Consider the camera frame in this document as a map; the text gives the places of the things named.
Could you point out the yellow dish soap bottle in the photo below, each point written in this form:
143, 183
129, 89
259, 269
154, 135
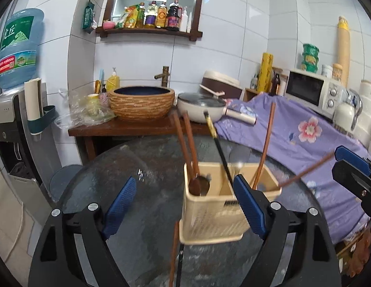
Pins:
113, 82

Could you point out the green tea packet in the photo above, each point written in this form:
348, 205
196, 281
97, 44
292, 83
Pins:
88, 16

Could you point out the bronze faucet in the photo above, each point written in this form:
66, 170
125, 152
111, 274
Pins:
165, 76

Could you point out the cream plastic utensil holder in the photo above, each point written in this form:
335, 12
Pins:
212, 218

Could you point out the blue toothbrush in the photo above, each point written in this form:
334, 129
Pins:
101, 80

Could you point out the dark soy sauce bottle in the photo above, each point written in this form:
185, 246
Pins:
172, 18

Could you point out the white jar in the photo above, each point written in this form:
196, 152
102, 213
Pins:
326, 71

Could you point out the wooden chopstick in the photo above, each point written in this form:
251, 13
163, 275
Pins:
174, 254
264, 149
191, 143
308, 169
181, 143

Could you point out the blue water jug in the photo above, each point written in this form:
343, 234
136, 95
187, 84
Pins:
19, 47

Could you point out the woven pattern wash basin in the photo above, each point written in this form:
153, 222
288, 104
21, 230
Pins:
140, 107

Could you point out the purple floral blanket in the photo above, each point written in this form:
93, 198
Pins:
293, 143

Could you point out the small white bottle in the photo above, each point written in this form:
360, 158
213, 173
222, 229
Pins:
254, 82

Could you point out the metal spoon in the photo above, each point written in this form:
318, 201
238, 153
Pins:
239, 157

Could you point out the dark wooden spoon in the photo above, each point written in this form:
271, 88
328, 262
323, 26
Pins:
197, 185

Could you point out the glass jar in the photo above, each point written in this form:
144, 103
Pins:
283, 82

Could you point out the floral pump bottle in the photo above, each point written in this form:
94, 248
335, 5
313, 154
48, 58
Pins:
103, 98

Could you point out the clear plastic bag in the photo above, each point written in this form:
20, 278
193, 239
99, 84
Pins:
80, 112

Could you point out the black gold-banded chopstick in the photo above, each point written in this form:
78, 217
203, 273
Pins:
218, 146
180, 266

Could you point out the purple label oil bottle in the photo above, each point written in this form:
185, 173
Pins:
150, 16

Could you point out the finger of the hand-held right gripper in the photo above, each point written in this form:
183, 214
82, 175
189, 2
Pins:
352, 178
351, 158

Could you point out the yellow seasoning packet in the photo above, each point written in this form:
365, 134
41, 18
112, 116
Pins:
128, 18

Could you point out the yellow label sauce bottle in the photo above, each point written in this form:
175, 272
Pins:
161, 16

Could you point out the green label oil bottle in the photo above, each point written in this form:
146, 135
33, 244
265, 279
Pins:
140, 16

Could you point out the white microwave oven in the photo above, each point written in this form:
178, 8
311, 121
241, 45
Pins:
305, 88

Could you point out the white pan with lid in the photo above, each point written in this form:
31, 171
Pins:
197, 109

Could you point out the tall beige roll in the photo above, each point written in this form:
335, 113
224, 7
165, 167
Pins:
343, 50

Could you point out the grey round stool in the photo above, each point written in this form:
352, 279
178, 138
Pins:
64, 182

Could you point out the brown white rice cooker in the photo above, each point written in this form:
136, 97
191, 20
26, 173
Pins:
221, 79

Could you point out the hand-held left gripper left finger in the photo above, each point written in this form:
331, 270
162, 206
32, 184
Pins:
121, 206

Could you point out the yellow wrap roll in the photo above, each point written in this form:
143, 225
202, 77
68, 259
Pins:
265, 71

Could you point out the pink bowl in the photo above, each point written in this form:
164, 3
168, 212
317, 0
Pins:
108, 24

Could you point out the stack of white containers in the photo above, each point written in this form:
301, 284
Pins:
367, 110

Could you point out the dark wooden counter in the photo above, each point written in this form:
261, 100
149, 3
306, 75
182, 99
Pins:
122, 130

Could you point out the brown glass bottle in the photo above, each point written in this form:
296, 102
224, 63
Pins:
274, 85

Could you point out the wooden framed mirror shelf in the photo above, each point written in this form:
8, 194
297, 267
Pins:
109, 6

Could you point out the cream paper roll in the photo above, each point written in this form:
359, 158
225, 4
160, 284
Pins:
33, 98

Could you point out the white squeeze bottle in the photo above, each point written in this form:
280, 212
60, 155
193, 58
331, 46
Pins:
187, 21

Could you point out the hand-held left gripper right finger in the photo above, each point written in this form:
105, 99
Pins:
248, 203

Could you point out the white rice paddle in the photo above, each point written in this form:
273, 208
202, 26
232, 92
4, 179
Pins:
210, 89

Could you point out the grey water dispenser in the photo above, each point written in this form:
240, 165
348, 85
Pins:
9, 143

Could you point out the teal wall holder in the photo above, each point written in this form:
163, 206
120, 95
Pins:
42, 122

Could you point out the brown patterned object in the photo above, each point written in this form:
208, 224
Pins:
361, 251

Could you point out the yellow cup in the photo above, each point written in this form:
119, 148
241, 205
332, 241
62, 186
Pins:
93, 100

